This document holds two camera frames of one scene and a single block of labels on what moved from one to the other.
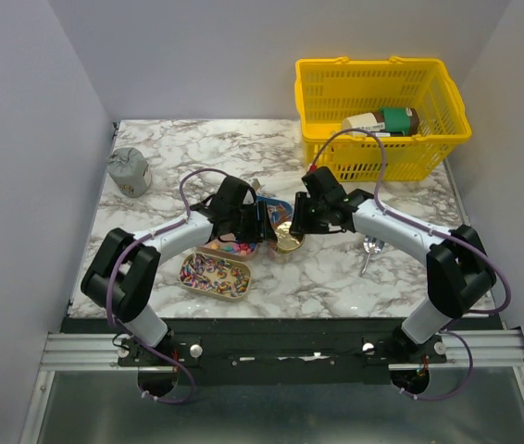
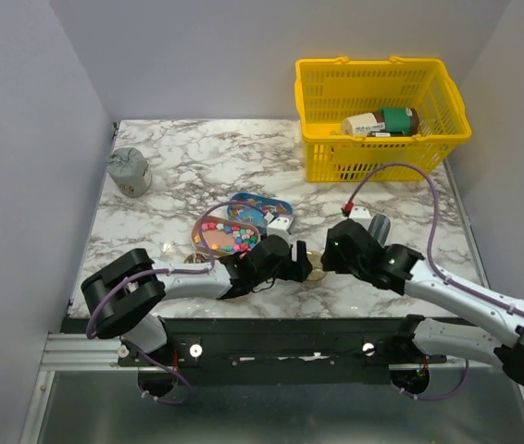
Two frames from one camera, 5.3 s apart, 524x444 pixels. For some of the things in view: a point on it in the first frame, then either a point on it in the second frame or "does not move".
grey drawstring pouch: x=130 y=171 does not move
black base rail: x=278 y=352 does not move
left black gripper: x=260 y=230 -> x=299 y=270
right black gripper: x=300 y=220 -> x=330 y=259
